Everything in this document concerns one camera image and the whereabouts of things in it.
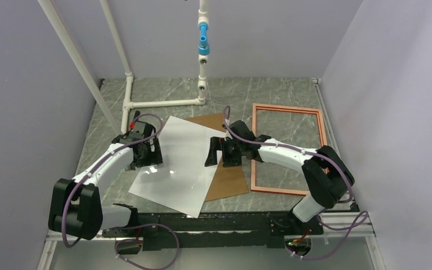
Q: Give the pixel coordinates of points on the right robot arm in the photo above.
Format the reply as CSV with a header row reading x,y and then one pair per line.
x,y
326,175

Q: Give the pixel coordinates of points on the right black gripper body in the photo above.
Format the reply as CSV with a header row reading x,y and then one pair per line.
x,y
229,142

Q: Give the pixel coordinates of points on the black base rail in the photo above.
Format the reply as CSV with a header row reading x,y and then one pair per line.
x,y
216,230

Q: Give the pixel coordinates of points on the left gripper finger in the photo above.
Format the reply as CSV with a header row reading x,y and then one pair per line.
x,y
141,158
155,154

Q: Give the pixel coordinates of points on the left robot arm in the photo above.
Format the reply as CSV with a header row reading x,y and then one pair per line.
x,y
76,205

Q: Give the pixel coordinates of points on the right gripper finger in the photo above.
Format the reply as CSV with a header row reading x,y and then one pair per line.
x,y
231,157
215,146

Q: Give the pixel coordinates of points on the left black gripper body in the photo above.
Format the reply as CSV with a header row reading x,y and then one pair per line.
x,y
147,151

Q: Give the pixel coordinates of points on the orange wooden picture frame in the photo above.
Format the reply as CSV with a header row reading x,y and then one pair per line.
x,y
283,109

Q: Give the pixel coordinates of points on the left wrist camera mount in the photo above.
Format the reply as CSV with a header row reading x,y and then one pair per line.
x,y
137,127

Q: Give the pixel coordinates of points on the white photo sheet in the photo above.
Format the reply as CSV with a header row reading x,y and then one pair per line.
x,y
182,181

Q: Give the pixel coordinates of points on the blue pipe fitting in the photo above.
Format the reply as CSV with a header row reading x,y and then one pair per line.
x,y
203,47

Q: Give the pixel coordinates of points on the brown backing board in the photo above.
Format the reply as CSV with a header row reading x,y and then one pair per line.
x,y
226,182

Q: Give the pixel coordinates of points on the white PVC pipe stand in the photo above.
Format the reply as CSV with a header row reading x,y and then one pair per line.
x,y
57,23

